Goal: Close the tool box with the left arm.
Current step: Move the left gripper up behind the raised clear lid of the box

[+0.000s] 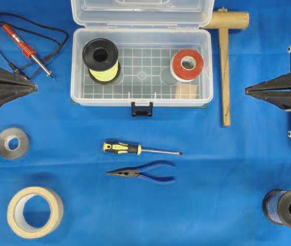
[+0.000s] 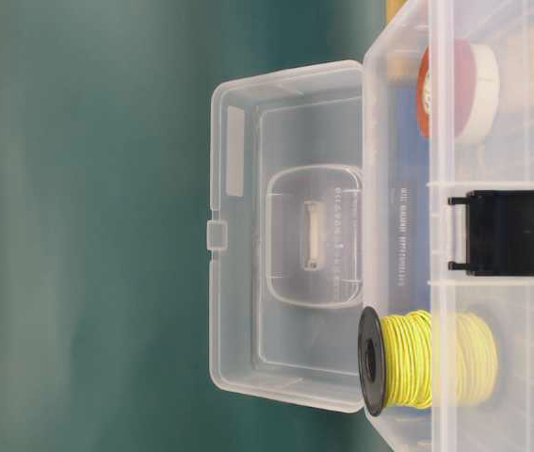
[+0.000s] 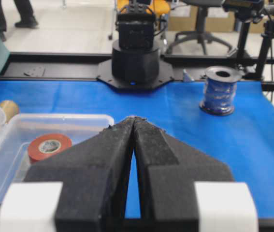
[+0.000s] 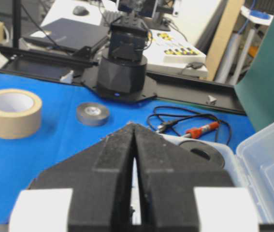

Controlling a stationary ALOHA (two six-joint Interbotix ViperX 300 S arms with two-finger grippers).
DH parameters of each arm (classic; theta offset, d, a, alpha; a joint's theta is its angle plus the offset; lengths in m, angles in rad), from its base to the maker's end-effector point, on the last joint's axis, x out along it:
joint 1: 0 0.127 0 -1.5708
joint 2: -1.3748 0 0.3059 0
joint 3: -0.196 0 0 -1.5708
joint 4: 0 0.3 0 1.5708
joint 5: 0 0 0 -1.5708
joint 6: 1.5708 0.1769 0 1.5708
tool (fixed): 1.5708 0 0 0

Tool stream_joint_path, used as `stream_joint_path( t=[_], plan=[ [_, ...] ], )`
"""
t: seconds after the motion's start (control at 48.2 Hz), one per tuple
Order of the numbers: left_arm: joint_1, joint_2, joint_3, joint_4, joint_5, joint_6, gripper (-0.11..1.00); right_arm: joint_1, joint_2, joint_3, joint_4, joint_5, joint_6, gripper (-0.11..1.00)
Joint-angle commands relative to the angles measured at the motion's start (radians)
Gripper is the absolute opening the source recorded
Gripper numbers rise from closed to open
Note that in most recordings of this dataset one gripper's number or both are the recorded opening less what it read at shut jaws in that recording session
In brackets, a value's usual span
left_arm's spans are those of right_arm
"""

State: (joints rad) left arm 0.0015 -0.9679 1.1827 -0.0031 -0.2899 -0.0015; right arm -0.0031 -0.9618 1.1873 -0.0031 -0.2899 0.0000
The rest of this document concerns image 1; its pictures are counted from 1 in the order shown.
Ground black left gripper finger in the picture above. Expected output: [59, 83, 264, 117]
[0, 88, 38, 111]
[0, 68, 38, 90]

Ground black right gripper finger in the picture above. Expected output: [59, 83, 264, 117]
[245, 72, 291, 92]
[246, 91, 291, 110]

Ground clear plastic tool box lid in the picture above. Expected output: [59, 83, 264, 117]
[71, 0, 215, 28]

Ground clear plastic tool box base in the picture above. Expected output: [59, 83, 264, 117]
[70, 28, 214, 107]

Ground black tool box latch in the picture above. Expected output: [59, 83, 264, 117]
[131, 102, 153, 117]

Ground grey tape roll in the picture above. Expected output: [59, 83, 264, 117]
[0, 128, 30, 160]

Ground wooden mallet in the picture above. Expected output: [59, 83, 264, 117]
[204, 8, 250, 127]

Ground blue table cloth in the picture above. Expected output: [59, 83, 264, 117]
[0, 1, 291, 245]

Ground red tape roll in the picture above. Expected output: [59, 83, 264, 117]
[170, 49, 204, 83]

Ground beige masking tape roll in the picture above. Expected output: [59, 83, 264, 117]
[7, 187, 64, 239]

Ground yellow black screwdriver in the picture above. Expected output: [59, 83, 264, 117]
[103, 142, 183, 155]

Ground red handled soldering iron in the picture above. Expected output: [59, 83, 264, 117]
[3, 24, 54, 78]

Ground black soldering iron cable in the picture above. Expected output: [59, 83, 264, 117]
[0, 12, 69, 80]

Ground yellow wire spool black flanges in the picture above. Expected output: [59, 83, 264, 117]
[82, 38, 121, 85]

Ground blue wire spool black flanges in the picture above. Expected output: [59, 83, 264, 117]
[262, 189, 291, 228]

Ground blue handled needle nose pliers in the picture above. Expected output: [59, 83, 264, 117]
[106, 160, 176, 185]

